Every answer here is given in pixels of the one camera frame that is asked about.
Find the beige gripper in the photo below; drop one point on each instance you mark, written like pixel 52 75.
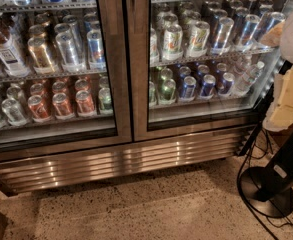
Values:
pixel 281 113

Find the glass fridge door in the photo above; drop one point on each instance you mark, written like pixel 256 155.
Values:
pixel 47 18
pixel 253 64

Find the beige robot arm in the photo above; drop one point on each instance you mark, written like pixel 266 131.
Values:
pixel 286 41

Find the green soda can left door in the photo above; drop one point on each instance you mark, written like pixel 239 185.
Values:
pixel 105 101

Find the stainless fridge bottom grille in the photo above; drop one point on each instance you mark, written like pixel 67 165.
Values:
pixel 60 170

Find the white green soda can right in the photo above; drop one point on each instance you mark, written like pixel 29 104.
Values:
pixel 198 38

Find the white green soda can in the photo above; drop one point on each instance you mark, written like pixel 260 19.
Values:
pixel 172 42
pixel 198 38

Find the green can lower right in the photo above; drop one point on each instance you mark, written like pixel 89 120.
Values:
pixel 167 92

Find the orange soda can right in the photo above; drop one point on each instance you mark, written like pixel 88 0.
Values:
pixel 85 103

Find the orange soda can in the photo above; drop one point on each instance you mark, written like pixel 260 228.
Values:
pixel 85 103
pixel 62 106
pixel 39 108

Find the silver tall can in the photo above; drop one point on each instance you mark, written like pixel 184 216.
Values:
pixel 72 60

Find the orange soda can middle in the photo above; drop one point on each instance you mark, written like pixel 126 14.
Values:
pixel 62 106

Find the gold drink can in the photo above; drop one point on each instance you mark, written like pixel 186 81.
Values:
pixel 44 58

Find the orange soda can left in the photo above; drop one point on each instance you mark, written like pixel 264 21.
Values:
pixel 39 108

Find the silver can lower left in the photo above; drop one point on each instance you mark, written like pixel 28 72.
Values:
pixel 15 112

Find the brown tea bottle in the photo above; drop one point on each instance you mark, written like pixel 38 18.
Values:
pixel 12 55

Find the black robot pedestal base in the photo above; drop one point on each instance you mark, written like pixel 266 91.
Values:
pixel 268 190

